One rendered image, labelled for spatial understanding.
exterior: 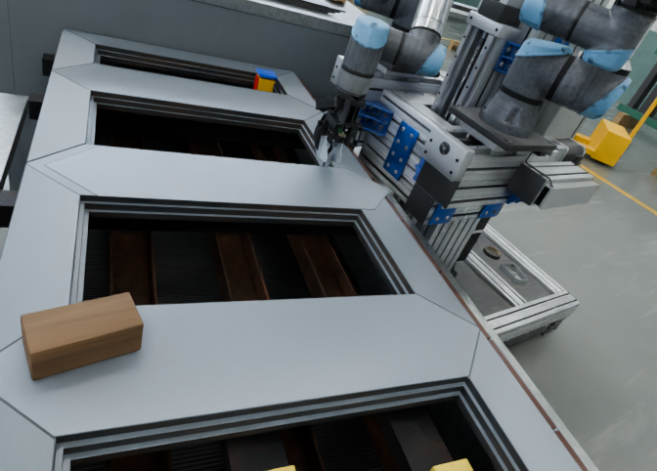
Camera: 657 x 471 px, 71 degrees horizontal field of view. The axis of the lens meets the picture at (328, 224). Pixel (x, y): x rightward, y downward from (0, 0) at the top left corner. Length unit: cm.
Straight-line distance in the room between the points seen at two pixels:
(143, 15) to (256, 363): 129
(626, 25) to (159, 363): 94
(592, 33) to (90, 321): 95
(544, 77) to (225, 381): 102
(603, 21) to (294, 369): 81
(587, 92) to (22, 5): 156
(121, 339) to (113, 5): 125
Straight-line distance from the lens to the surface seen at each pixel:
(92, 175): 96
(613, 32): 104
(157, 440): 62
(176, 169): 101
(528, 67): 130
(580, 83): 129
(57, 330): 62
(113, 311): 63
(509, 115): 131
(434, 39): 116
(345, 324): 76
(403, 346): 77
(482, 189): 137
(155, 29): 172
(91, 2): 171
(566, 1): 106
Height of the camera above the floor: 137
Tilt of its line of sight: 33 degrees down
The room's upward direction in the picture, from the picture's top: 20 degrees clockwise
